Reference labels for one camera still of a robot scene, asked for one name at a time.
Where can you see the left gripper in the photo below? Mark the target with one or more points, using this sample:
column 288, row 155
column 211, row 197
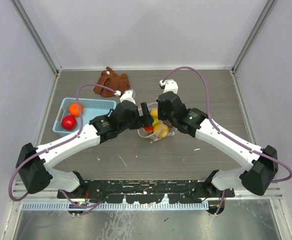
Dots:
column 144, row 120

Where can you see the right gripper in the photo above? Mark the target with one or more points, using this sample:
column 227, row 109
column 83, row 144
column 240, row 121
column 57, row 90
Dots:
column 161, row 116

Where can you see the red bell pepper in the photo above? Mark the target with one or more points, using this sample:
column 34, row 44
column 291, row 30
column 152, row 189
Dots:
column 149, row 129

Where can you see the clear zip top bag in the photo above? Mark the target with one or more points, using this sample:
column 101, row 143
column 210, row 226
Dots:
column 143, row 134

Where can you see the orange tangerine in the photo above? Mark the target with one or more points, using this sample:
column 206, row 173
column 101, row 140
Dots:
column 76, row 109

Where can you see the red apple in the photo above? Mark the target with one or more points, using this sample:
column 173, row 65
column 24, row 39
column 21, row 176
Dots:
column 69, row 122

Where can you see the green yellow mango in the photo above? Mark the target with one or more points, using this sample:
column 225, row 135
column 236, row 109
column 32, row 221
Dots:
column 156, row 122

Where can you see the yellow peach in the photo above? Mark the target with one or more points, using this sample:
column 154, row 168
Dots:
column 154, row 113

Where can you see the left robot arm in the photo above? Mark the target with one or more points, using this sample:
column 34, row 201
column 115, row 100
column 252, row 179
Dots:
column 36, row 165

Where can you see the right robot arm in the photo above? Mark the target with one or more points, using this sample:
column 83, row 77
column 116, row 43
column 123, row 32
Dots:
column 258, row 165

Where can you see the light blue plastic basket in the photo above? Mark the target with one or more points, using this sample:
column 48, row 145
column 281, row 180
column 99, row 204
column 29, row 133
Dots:
column 92, row 108

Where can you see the brown cloth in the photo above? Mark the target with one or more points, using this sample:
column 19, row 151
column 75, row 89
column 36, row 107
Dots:
column 113, row 81

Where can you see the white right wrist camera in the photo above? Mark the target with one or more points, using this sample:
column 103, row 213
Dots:
column 169, row 85

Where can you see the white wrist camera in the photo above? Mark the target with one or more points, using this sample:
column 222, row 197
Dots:
column 169, row 85
column 128, row 95

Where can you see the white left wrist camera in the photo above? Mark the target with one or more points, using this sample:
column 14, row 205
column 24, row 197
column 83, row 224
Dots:
column 128, row 95

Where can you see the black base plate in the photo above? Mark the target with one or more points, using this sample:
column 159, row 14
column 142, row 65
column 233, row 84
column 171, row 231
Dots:
column 150, row 191

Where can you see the slotted cable duct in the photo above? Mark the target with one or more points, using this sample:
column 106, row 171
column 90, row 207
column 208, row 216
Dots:
column 162, row 206

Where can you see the aluminium frame post right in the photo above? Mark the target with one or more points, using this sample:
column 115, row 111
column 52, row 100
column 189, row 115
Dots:
column 265, row 12

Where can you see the aluminium frame post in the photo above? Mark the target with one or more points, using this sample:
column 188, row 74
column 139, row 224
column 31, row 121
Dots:
column 35, row 35
column 265, row 12

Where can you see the aluminium frame post left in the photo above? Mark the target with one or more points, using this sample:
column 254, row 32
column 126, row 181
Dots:
column 35, row 35

